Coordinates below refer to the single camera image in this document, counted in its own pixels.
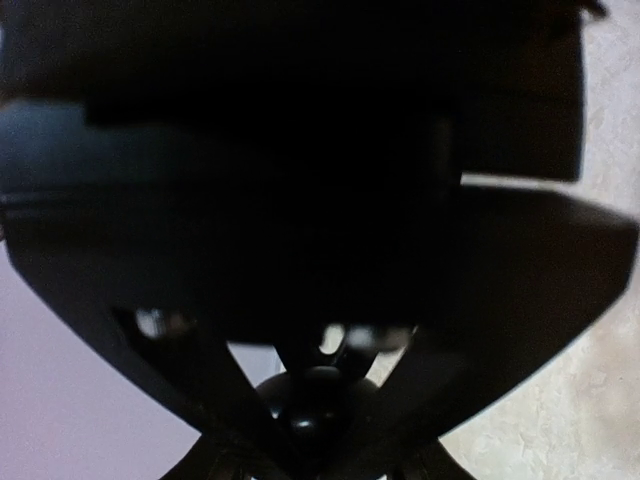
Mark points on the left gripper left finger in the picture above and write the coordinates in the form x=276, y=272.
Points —
x=231, y=456

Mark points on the black oval charging case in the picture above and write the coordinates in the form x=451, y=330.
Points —
x=315, y=407

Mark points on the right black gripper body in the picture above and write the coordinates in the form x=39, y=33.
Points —
x=273, y=167

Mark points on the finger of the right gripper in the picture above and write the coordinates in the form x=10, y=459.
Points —
x=177, y=355
x=449, y=372

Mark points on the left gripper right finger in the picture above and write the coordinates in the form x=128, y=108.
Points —
x=416, y=458

